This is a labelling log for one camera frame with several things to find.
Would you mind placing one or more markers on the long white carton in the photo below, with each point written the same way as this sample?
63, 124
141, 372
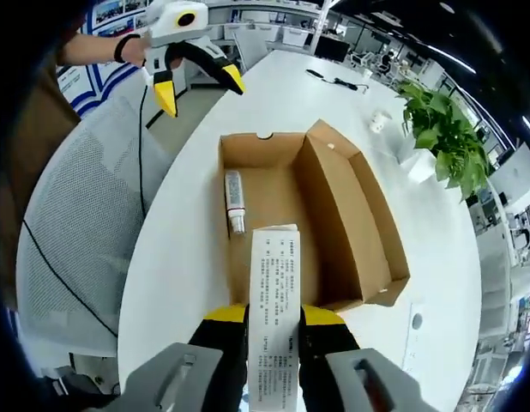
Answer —
273, 300

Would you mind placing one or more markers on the black desk monitor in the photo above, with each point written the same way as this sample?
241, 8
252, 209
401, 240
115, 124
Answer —
331, 49

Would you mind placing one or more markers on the white plant pot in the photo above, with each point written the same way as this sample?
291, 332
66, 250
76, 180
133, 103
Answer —
421, 167

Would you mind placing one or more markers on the brown cardboard shoe box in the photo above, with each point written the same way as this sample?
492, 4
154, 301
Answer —
333, 214

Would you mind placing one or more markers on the white paper cup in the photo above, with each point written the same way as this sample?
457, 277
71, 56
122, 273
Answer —
378, 121

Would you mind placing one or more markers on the small white cup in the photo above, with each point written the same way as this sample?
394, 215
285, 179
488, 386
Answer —
367, 74

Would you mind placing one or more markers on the table socket strip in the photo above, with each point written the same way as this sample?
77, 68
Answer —
416, 319

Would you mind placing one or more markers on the person's left hand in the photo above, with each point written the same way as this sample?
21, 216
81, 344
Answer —
136, 50

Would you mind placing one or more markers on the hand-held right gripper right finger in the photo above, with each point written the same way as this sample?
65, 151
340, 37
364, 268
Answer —
325, 343

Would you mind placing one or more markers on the blue white wall poster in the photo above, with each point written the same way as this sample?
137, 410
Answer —
93, 86

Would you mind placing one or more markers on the white mesh office chair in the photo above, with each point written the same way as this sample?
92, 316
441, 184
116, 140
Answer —
85, 223

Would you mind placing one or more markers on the green leafy plant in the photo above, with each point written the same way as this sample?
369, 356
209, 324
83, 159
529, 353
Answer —
449, 129

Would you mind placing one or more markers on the black wristband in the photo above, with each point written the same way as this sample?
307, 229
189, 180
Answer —
118, 48

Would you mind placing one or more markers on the person's brown clothing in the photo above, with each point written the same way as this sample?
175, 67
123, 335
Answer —
33, 141

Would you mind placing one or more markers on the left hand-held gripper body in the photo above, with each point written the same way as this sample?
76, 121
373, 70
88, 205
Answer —
170, 30

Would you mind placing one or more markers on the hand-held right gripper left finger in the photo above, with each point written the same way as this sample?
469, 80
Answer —
213, 343

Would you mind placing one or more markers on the white storage shelf rack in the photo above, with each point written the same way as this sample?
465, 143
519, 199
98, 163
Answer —
269, 30

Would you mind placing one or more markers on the white pump bottle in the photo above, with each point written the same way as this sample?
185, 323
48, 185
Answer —
233, 193

